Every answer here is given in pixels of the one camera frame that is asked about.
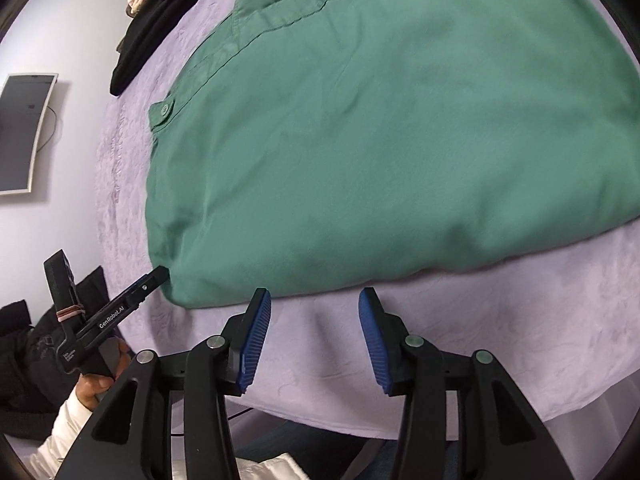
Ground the green button-up shirt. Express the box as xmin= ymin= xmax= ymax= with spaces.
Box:
xmin=145 ymin=0 xmax=639 ymax=308

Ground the person's left hand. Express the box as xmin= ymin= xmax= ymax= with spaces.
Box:
xmin=75 ymin=338 xmax=131 ymax=411

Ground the black folded garment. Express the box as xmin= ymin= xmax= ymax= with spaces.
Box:
xmin=110 ymin=0 xmax=198 ymax=96

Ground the white sleeve left forearm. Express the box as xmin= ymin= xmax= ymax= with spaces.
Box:
xmin=25 ymin=389 xmax=92 ymax=479

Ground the purple embossed bed blanket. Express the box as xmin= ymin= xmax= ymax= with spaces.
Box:
xmin=96 ymin=0 xmax=639 ymax=438

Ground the wall-mounted monitor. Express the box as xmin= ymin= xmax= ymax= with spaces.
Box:
xmin=0 ymin=74 xmax=58 ymax=196

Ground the monitor power cable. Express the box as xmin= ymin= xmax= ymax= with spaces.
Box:
xmin=37 ymin=104 xmax=61 ymax=154

